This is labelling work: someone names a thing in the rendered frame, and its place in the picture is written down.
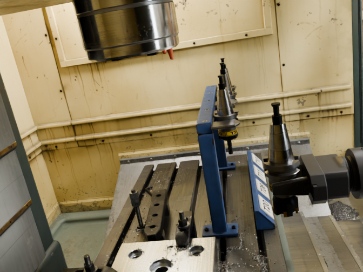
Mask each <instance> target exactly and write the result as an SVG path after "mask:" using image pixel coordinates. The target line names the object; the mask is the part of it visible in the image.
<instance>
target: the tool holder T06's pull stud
mask: <svg viewBox="0 0 363 272"><path fill-rule="evenodd" d="M271 106H272V107H273V115H272V124H274V125H279V124H282V123H283V119H282V114H280V112H279V106H280V102H275V103H271Z"/></svg>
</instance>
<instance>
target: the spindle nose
mask: <svg viewBox="0 0 363 272"><path fill-rule="evenodd" d="M72 4H73V9H74V12H75V15H76V16H77V19H76V20H77V25H78V29H79V33H80V37H81V40H82V45H83V49H84V50H85V52H86V57H87V60H89V61H91V62H103V61H109V60H117V59H124V58H130V57H136V56H141V55H146V54H150V53H155V52H159V51H164V50H168V49H171V48H173V47H176V46H178V44H179V37H178V34H179V29H178V23H177V16H176V10H175V5H174V2H173V0H72Z"/></svg>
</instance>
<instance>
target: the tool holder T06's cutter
mask: <svg viewBox="0 0 363 272"><path fill-rule="evenodd" d="M272 200H273V207H272V208H273V213H274V214H275V215H280V214H284V217H290V216H293V212H296V213H298V211H299V206H298V197H297V196H296V195H293V196H292V197H290V198H278V197H276V196H275V195H274V196H273V198H272Z"/></svg>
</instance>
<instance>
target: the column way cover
mask: <svg viewBox="0 0 363 272"><path fill-rule="evenodd" d="M16 147H17V143H16V140H15V137H14V134H13V131H12V128H11V125H10V122H9V118H8V115H7V113H6V109H5V106H4V103H3V100H2V97H1V93H0V272H35V270H36V269H37V267H38V266H39V265H40V263H41V262H42V261H43V259H44V258H45V257H46V254H45V251H44V248H43V245H42V241H41V238H40V235H39V232H38V229H37V226H36V223H35V220H34V218H33V214H32V211H31V208H30V206H31V205H32V200H31V197H30V194H29V191H28V188H27V186H26V182H25V179H24V176H23V173H22V170H21V167H20V164H19V161H18V157H17V154H16V151H15V148H16Z"/></svg>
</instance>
